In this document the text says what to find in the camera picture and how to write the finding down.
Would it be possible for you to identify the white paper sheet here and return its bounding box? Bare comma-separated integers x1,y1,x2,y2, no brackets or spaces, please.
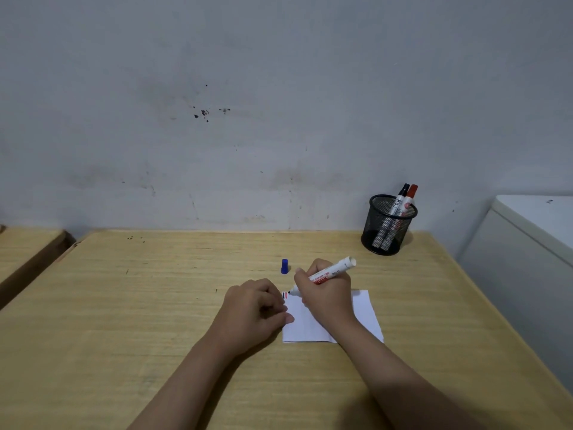
282,289,385,344

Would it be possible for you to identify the person's left forearm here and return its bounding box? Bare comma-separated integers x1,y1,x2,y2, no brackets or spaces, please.
127,337,244,430

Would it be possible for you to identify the black mesh pen holder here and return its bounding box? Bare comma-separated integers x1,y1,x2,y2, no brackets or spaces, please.
361,194,419,257

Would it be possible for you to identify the white marker pen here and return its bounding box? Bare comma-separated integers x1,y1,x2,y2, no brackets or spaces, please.
288,257,357,297

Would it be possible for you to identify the black capped marker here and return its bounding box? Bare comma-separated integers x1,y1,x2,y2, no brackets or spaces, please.
373,183,411,249

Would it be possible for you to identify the person's right forearm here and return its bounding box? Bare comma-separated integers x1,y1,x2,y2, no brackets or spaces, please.
333,318,491,430

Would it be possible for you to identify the white cabinet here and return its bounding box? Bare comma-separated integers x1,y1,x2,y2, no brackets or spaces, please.
458,194,573,395

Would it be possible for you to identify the person's right hand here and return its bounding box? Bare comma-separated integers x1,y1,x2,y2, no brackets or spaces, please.
293,259,357,331

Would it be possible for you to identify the person's left hand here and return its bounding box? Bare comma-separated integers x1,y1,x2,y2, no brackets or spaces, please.
212,278,295,357

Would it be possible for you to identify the red capped marker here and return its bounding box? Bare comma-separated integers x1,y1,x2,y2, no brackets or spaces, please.
381,184,419,251

